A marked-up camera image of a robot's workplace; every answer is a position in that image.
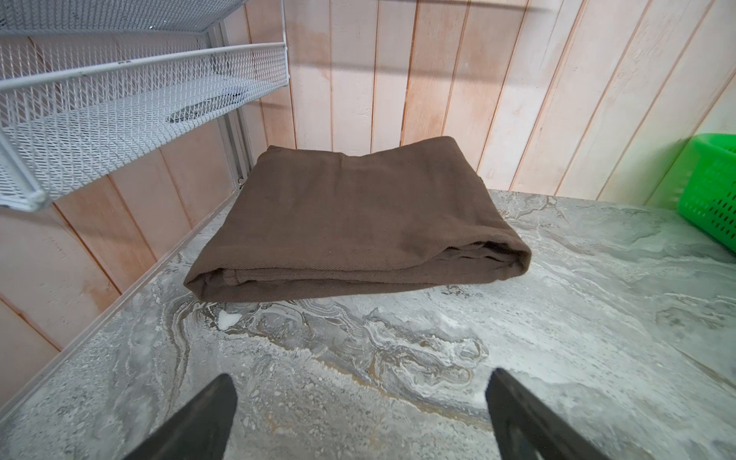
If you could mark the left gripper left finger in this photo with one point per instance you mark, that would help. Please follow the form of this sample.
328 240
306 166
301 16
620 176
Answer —
199 430

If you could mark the green plastic basket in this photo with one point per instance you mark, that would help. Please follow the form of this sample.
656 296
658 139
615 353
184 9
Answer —
700 185

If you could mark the brown trousers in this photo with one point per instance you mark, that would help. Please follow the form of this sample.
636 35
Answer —
315 224

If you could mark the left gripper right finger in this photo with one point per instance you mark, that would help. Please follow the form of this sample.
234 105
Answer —
526 428

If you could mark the white wire mesh shelf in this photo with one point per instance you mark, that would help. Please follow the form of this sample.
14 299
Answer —
87 87

